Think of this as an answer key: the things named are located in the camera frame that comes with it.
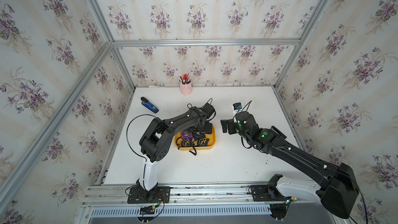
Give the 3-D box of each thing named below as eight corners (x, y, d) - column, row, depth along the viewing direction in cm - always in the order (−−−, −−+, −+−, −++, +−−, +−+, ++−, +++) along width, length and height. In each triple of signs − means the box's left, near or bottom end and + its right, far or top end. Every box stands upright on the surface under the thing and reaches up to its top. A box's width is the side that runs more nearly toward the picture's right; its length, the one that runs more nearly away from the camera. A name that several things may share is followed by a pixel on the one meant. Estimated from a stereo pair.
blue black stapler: (140, 103, 112) (138, 98, 109) (144, 100, 114) (143, 96, 110) (154, 114, 106) (152, 110, 102) (158, 111, 107) (157, 107, 104)
